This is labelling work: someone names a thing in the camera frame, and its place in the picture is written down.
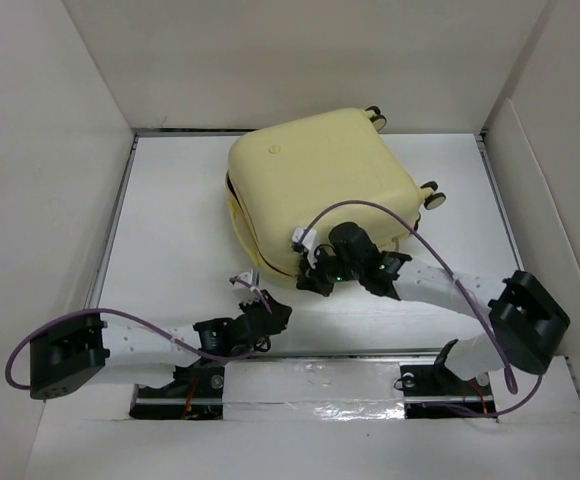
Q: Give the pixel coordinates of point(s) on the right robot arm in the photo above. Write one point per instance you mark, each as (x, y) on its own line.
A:
(523, 325)

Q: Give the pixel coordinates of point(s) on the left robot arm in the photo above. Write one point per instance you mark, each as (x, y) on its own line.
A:
(107, 346)

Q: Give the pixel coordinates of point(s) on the yellow hard-shell suitcase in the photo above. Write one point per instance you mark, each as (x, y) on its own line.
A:
(317, 172)

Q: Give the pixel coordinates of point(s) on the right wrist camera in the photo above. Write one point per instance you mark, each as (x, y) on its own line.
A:
(306, 242)

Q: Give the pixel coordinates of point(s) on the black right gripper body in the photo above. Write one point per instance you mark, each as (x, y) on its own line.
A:
(332, 267)

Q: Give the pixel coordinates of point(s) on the metal rail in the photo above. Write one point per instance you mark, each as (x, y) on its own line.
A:
(352, 356)

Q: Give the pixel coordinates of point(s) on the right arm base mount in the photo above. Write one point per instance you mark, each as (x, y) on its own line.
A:
(430, 393)

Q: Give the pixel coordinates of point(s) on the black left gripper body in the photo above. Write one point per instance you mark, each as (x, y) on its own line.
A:
(278, 323)

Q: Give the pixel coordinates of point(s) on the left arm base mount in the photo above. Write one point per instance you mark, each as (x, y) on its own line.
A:
(194, 394)

